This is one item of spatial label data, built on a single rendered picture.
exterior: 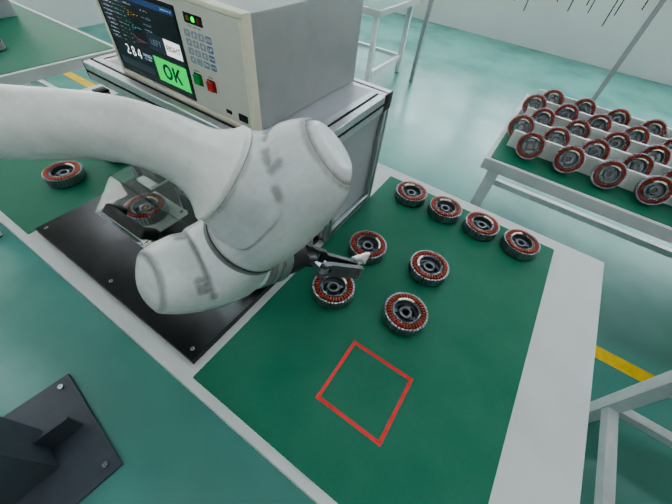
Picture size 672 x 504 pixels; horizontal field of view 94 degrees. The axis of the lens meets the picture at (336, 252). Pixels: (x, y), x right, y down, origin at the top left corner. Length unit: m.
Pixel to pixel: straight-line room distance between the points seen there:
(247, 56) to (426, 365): 0.73
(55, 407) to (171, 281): 1.44
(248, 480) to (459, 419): 0.92
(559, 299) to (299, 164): 0.94
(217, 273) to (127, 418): 1.32
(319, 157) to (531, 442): 0.74
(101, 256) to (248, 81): 0.63
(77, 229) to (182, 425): 0.86
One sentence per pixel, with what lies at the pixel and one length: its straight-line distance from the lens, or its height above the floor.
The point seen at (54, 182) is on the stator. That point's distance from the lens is 1.35.
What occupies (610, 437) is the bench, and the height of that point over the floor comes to 0.20.
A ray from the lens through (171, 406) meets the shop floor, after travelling 1.60.
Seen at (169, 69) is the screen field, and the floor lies 1.18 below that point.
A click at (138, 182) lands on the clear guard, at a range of 0.71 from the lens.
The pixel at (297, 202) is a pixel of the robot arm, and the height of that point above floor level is 1.27.
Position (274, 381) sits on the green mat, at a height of 0.75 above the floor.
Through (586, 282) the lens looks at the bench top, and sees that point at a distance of 1.22.
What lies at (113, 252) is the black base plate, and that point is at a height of 0.77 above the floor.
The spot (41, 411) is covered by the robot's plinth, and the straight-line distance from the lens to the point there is 1.81.
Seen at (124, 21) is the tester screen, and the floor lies 1.24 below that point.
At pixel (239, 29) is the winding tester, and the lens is 0.64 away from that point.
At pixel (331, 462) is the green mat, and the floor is 0.75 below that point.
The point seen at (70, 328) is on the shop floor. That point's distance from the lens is 1.97.
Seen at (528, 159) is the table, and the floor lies 0.75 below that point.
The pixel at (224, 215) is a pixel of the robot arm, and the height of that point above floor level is 1.26.
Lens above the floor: 1.46
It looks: 49 degrees down
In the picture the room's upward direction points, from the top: 8 degrees clockwise
